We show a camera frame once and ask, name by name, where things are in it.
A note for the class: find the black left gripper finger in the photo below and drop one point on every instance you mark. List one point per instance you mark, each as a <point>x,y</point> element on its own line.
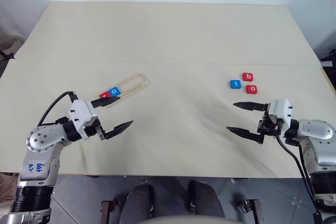
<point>107,100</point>
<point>119,128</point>

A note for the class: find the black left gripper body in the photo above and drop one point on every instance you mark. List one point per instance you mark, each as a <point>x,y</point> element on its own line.
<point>92,130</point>

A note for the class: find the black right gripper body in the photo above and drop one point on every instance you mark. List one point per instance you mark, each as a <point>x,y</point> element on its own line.
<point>267,127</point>

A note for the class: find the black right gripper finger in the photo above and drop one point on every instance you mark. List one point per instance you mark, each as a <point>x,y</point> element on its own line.
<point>250,106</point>
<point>245,132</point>

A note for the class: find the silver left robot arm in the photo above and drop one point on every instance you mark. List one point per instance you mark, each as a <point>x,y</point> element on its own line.
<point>39,140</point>

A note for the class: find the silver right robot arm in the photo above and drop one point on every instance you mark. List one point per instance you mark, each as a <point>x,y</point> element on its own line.
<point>315,132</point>

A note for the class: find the red letter o tile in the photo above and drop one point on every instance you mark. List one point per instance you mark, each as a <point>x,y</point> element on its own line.
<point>252,89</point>

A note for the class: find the blue letter t tile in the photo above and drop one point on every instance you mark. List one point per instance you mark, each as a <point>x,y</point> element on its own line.
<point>235,84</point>

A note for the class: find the red letter b tile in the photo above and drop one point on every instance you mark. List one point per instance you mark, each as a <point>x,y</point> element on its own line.
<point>248,77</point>

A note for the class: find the wooden letter tile rack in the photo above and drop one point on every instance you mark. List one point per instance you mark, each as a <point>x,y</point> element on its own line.
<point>136,83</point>

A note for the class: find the beige rounded robot body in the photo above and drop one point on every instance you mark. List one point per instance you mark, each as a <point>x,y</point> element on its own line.
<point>181,220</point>

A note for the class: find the white handwritten tape label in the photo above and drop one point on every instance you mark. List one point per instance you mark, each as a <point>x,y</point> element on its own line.
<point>35,169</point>

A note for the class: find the dark rounded shape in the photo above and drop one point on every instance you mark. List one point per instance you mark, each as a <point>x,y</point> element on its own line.
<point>139,200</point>

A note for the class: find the black equipment with white label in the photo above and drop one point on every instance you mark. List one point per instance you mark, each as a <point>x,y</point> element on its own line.
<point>329,60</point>

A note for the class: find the brown cardboard box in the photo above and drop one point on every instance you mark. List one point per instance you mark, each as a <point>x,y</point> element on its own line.
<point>7,190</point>

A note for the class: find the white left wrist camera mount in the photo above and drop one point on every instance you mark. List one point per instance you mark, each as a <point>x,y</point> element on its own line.
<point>80,112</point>

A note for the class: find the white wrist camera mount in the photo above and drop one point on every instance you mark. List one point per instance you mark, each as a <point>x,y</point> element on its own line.
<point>281,110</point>
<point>80,112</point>

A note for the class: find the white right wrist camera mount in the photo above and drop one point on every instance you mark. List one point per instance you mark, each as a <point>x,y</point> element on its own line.
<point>281,110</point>

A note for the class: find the brown table leg bracket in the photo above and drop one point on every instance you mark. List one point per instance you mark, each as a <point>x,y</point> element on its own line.
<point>108,212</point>
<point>254,212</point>

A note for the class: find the beige chair with black frame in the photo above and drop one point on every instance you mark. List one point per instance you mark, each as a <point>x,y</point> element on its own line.
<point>10,44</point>

